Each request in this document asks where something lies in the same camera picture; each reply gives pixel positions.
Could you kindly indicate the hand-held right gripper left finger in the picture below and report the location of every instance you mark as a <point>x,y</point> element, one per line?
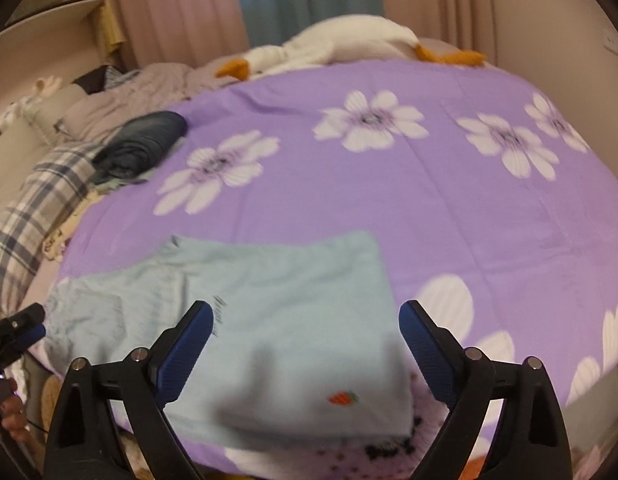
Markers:
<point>186,355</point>

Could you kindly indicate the beige rabbit plush toy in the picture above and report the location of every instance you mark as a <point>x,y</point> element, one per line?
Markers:
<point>46,86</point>

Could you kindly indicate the grey quilt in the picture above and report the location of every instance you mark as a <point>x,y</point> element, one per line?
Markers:
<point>154,85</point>

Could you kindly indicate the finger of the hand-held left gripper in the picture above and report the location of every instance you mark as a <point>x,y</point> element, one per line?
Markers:
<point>26,316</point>
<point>26,340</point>

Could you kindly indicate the dark clothes pile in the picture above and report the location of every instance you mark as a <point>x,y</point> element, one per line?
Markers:
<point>94,80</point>

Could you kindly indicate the folded dark blue jeans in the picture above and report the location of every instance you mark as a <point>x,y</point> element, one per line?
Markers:
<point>144,135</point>

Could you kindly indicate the folded green cloth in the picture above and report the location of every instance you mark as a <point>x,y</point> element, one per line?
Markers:
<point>119,183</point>

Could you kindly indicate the cartoon printed bed sheet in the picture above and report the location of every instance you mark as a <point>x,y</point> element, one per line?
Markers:
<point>59,240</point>

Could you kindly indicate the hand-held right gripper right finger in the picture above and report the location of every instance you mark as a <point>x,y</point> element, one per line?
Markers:
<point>424,355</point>

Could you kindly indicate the beige padded headboard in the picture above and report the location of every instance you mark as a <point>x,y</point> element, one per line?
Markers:
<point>9,170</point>

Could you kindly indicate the light blue strawberry pants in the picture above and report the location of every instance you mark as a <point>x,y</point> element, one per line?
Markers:
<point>289,310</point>

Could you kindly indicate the white goose plush toy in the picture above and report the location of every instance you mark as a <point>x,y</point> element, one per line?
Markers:
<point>354,35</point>

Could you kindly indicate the white wall socket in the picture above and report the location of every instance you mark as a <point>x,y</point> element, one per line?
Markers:
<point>611,44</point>

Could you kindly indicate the yellow hanging cloth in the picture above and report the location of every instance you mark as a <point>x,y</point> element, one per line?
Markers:
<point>111,35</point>

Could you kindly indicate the plaid pillow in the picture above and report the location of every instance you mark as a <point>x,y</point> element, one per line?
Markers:
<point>29,210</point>

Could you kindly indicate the purple floral blanket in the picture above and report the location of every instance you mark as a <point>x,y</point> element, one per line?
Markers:
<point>389,185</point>

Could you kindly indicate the person's left hand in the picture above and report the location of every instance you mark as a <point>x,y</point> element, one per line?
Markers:
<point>14,410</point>

